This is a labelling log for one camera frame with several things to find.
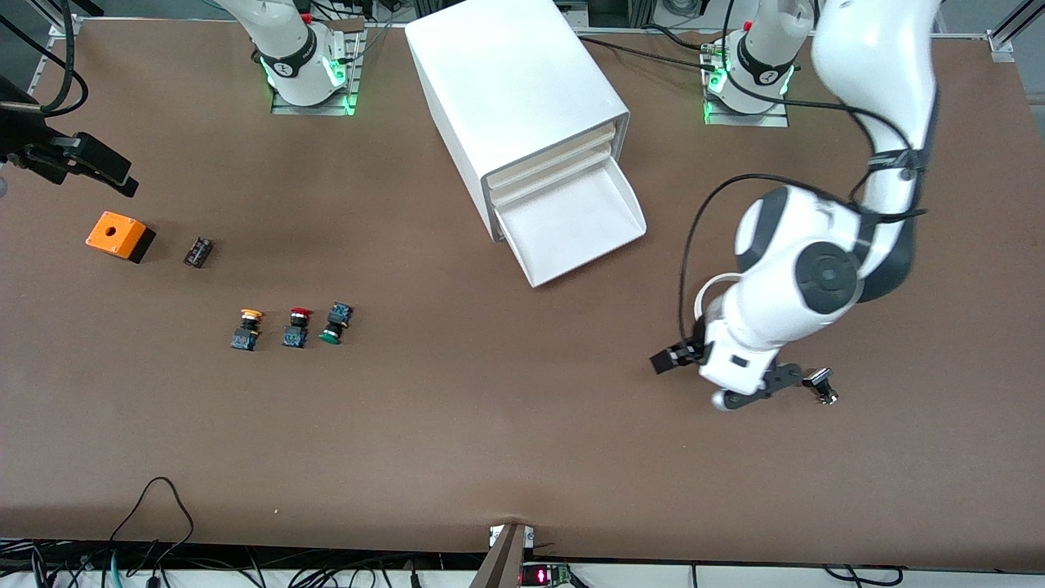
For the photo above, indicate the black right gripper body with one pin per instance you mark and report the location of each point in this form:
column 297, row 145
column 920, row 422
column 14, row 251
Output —
column 24, row 144

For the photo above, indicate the white cabinet drawer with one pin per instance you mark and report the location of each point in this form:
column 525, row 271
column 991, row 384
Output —
column 555, row 159
column 555, row 175
column 571, row 229

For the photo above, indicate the green push button switch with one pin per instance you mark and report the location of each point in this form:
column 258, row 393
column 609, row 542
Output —
column 335, row 322

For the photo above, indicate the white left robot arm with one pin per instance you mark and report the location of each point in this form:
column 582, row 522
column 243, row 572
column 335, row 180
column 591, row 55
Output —
column 816, row 278

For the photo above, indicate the black square push button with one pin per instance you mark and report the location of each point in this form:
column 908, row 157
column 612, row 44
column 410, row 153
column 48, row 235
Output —
column 819, row 379

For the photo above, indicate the white drawer cabinet housing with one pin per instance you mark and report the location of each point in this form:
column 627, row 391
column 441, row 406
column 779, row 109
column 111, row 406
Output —
column 506, row 73

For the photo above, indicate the black cylindrical capacitor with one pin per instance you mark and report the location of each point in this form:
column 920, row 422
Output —
column 198, row 252

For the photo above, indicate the red LED display module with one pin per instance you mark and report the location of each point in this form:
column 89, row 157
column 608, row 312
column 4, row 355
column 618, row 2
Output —
column 540, row 576

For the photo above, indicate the white curved plastic bracket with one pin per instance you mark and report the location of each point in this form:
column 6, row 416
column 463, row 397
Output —
column 707, row 287

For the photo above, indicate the orange switch enclosure box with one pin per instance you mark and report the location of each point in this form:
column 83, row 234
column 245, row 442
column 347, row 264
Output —
column 114, row 233

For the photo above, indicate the right arm aluminium base plate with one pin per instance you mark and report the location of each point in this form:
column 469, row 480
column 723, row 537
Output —
column 286, row 109

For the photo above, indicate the yellow push button switch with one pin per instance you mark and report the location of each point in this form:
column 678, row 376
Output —
column 245, row 335

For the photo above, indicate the left arm aluminium base plate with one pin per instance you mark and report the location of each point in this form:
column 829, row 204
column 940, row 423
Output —
column 767, row 120

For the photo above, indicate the red push button switch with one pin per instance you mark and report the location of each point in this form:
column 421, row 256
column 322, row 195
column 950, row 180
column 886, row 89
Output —
column 295, row 333

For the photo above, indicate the grey camera stand bracket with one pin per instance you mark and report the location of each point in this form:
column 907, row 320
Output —
column 500, row 567

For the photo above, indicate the aluminium table edge rail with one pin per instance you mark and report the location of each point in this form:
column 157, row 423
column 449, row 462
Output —
column 963, row 34

